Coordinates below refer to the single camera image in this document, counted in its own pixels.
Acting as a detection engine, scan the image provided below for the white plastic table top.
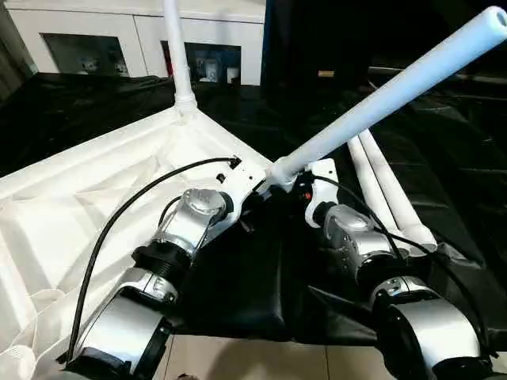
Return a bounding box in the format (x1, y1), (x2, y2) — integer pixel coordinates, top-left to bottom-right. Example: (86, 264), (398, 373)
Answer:
(0, 105), (270, 380)

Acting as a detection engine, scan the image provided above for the grey curtain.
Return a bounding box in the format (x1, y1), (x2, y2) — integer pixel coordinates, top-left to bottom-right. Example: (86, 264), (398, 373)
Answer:
(0, 8), (36, 100)

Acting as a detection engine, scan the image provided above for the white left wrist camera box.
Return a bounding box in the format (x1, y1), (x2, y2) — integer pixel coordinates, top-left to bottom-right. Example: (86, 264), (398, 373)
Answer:
(214, 158), (269, 211)

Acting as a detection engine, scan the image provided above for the white glass-door cabinet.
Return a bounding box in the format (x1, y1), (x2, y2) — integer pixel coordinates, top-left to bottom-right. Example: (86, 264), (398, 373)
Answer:
(4, 0), (266, 86)

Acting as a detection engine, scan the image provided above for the black mat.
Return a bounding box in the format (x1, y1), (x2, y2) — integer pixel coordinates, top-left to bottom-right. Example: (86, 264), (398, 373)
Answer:
(0, 71), (507, 349)

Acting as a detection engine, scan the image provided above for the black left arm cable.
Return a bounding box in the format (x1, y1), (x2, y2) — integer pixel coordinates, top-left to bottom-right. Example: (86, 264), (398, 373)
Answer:
(67, 156), (242, 365)

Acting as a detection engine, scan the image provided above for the white plastic table leg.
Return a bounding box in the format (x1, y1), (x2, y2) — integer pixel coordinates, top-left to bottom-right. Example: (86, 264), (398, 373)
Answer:
(347, 135), (413, 238)
(162, 0), (199, 118)
(265, 6), (507, 191)
(358, 131), (438, 254)

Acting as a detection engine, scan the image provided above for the black metal rail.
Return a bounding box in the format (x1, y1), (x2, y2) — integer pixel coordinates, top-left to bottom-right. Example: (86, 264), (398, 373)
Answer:
(368, 67), (507, 100)

